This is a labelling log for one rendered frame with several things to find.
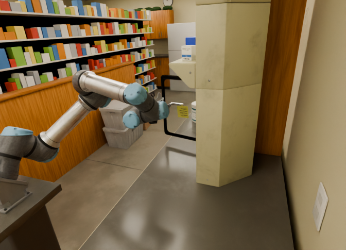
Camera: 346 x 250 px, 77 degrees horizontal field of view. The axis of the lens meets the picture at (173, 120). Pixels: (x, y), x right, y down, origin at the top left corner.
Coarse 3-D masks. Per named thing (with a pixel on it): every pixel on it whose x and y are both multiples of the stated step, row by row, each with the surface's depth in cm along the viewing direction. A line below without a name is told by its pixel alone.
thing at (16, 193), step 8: (0, 184) 90; (8, 184) 93; (16, 184) 96; (24, 184) 99; (0, 192) 90; (8, 192) 93; (16, 192) 97; (24, 192) 101; (0, 200) 90; (8, 200) 94; (16, 200) 97; (0, 208) 93; (8, 208) 94
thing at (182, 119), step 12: (168, 84) 130; (180, 84) 126; (168, 96) 133; (180, 96) 129; (192, 96) 125; (180, 108) 132; (192, 108) 127; (168, 120) 140; (180, 120) 135; (192, 120) 130; (180, 132) 138; (192, 132) 134
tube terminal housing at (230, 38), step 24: (216, 24) 76; (240, 24) 78; (264, 24) 82; (216, 48) 79; (240, 48) 81; (264, 48) 86; (216, 72) 82; (240, 72) 85; (216, 96) 86; (240, 96) 89; (216, 120) 90; (240, 120) 93; (216, 144) 94; (240, 144) 98; (216, 168) 99; (240, 168) 104
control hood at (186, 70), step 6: (180, 60) 94; (186, 60) 94; (192, 60) 93; (174, 66) 88; (180, 66) 87; (186, 66) 86; (192, 66) 85; (180, 72) 88; (186, 72) 87; (192, 72) 86; (186, 78) 88; (192, 78) 87; (186, 84) 89; (192, 84) 88
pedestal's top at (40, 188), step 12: (24, 180) 114; (36, 180) 113; (36, 192) 104; (48, 192) 104; (24, 204) 97; (36, 204) 98; (0, 216) 91; (12, 216) 91; (24, 216) 93; (0, 228) 86; (12, 228) 88; (0, 240) 84
